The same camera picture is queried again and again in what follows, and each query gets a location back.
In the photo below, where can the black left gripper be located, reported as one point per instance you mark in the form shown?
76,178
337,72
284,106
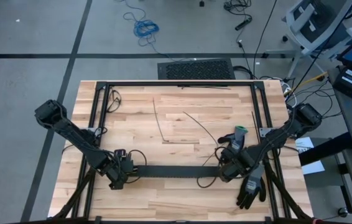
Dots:
121,172

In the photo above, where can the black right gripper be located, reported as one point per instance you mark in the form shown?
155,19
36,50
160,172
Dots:
233,163

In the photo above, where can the grey black work glove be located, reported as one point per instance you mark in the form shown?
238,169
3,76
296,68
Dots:
252,189
236,140

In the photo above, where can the dull grey zip tie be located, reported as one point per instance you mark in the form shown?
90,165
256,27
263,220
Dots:
201,126

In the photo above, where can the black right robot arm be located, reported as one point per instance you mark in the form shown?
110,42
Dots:
275,138

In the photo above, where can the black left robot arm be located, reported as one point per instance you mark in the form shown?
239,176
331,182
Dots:
76,137

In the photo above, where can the thin black zip tie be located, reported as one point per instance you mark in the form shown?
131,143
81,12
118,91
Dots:
204,87
255,126
158,121

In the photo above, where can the white paper sheet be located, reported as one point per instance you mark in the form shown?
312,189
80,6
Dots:
316,167

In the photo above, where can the black desk leg bar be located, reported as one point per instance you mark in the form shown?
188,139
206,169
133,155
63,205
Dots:
325,149

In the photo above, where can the white plug adapter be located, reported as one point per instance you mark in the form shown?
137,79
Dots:
285,88

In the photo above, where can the black caster wheel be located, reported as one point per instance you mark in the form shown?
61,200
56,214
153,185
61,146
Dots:
343,212

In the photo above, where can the black power strip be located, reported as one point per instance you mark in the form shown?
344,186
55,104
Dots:
243,24

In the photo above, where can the small black computer box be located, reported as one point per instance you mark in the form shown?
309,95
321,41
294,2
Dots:
350,81

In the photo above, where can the grey office chair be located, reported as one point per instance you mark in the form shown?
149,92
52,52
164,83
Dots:
300,20

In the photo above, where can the small black floor object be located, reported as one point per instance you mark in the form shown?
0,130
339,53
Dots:
201,3

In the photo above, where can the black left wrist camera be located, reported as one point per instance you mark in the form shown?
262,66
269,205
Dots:
120,153

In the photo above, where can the black aluminium table frame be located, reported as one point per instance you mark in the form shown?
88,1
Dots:
132,83

